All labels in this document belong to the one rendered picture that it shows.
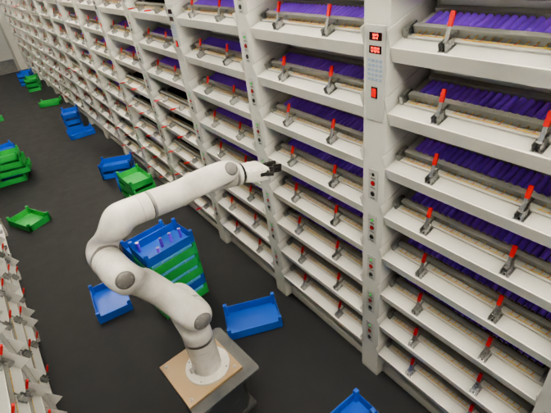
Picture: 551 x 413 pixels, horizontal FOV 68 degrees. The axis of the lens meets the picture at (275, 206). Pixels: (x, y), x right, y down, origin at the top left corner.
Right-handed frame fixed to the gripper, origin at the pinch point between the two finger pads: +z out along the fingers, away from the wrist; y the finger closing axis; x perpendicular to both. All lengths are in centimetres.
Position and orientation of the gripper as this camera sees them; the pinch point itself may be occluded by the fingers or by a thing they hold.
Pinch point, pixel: (274, 166)
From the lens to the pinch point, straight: 158.9
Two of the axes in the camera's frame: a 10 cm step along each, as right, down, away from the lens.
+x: 0.5, -9.0, -4.4
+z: 8.0, -2.2, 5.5
